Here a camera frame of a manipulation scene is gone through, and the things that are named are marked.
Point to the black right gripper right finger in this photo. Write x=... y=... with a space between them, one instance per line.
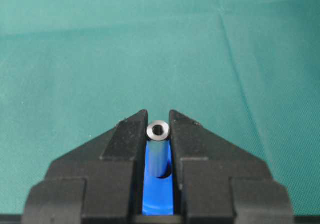
x=217 y=182

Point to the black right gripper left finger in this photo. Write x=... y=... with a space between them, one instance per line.
x=100 y=182

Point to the small metal shaft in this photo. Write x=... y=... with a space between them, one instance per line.
x=158 y=133

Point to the blue plastic gear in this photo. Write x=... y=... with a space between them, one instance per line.
x=158 y=198

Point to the green cloth mat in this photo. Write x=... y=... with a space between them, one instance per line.
x=247 y=70

